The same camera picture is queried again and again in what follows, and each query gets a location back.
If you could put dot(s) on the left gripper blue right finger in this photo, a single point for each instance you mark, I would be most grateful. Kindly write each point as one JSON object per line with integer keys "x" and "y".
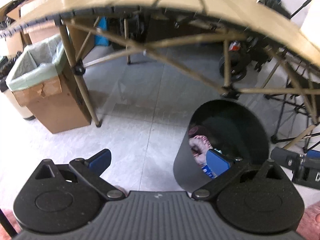
{"x": 228, "y": 170}

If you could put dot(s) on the black round trash bin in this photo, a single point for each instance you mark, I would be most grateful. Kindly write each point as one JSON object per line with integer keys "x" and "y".
{"x": 235, "y": 132}

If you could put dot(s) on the black folding wagon cart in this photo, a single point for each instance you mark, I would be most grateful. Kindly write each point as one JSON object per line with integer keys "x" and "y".
{"x": 237, "y": 55}

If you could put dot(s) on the blue tissue pack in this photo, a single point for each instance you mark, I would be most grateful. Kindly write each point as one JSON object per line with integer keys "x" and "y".
{"x": 208, "y": 172}

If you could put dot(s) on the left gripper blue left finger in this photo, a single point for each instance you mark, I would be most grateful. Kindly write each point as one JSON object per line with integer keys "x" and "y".
{"x": 88, "y": 171}

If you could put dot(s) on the tan folding camp table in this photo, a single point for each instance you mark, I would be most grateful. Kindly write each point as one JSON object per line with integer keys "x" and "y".
{"x": 219, "y": 20}

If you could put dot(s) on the black folding camp chair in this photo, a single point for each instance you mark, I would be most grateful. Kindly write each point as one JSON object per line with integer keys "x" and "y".
{"x": 296, "y": 109}

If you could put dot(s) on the cardboard box with green liner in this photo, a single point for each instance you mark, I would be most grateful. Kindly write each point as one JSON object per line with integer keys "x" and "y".
{"x": 42, "y": 81}

